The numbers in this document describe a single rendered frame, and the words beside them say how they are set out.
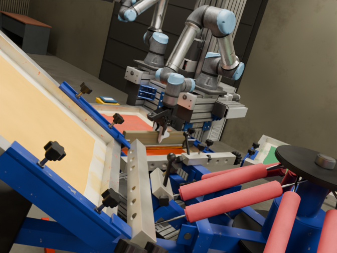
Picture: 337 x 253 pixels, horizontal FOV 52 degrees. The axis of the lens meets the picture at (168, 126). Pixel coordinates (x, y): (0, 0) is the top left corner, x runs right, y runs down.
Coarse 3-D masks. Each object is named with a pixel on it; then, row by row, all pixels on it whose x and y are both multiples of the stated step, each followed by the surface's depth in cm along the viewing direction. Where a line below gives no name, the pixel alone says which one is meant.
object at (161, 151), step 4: (124, 116) 223; (128, 116) 225; (132, 116) 228; (136, 116) 230; (140, 120) 224; (144, 124) 219; (148, 124) 221; (148, 128) 215; (176, 148) 195; (180, 148) 197; (156, 152) 182; (160, 152) 183; (164, 152) 185; (168, 152) 186; (172, 152) 188; (176, 152) 189; (180, 152) 191; (184, 152) 192
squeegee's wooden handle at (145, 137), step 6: (126, 132) 167; (132, 132) 170; (138, 132) 172; (144, 132) 174; (150, 132) 177; (156, 132) 179; (168, 132) 184; (174, 132) 187; (180, 132) 190; (126, 138) 168; (132, 138) 171; (138, 138) 173; (144, 138) 175; (150, 138) 178; (156, 138) 180; (168, 138) 185; (174, 138) 187; (180, 138) 190
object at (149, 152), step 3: (102, 114) 215; (105, 117) 211; (108, 117) 213; (111, 117) 214; (123, 150) 172; (126, 150) 173; (147, 150) 181; (150, 150) 182; (153, 150) 183; (126, 153) 170; (147, 153) 177; (150, 153) 178; (153, 153) 179; (156, 153) 180
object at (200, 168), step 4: (184, 164) 160; (184, 168) 160; (188, 168) 158; (192, 168) 155; (196, 168) 154; (200, 168) 155; (204, 168) 156; (188, 172) 157; (196, 172) 153; (200, 172) 151; (204, 172) 152; (208, 172) 153; (196, 176) 153; (200, 176) 151; (196, 180) 153
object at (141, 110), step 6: (96, 108) 219; (102, 108) 222; (108, 108) 224; (114, 108) 227; (120, 108) 230; (126, 108) 233; (132, 108) 235; (138, 108) 238; (144, 108) 240; (144, 114) 234; (168, 126) 217; (192, 150) 197; (198, 150) 193
